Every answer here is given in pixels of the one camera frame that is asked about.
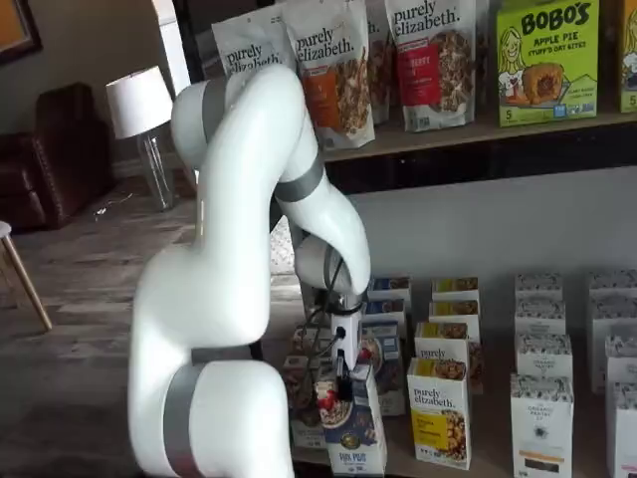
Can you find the yellow snack box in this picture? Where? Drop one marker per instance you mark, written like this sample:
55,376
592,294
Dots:
629,60

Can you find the red label granola bag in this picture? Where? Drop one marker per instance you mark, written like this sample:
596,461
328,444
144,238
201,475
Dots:
428,74

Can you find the blue label granola bag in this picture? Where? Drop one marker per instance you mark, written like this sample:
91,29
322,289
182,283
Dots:
249,45

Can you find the dark framed wall picture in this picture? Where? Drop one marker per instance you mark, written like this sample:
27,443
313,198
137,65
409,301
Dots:
15,25

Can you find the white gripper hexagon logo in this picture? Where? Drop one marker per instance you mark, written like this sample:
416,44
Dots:
348,333

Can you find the white shade table lamp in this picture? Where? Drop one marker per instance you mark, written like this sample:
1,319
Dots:
139,99

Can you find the brown leather armchair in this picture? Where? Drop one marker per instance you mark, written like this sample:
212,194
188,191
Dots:
60,164

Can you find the green Bobo's apple pie box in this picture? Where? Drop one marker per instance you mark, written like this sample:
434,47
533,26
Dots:
547,65

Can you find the white organic pantry box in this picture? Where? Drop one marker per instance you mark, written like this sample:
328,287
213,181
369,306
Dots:
614,313
542,423
540,286
542,356
540,318
627,428
612,284
622,358

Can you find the yellow purely elizabeth box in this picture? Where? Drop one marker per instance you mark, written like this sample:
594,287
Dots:
455,286
440,343
453,309
438,413

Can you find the black metal shelving rack frame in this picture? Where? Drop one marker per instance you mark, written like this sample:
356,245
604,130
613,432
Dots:
448,159

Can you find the green oatmeal box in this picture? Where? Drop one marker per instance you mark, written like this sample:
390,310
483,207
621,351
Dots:
303,433
301,343

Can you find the wooden leg stool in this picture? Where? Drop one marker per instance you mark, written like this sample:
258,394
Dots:
27,284

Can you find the blue and white oatmeal box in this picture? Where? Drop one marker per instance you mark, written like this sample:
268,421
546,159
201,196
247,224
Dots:
390,286
353,438
383,358
388,311

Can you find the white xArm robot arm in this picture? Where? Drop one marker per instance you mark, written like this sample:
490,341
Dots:
209,299

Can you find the light patterned floor rug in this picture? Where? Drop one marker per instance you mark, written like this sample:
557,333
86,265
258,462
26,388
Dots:
281,249

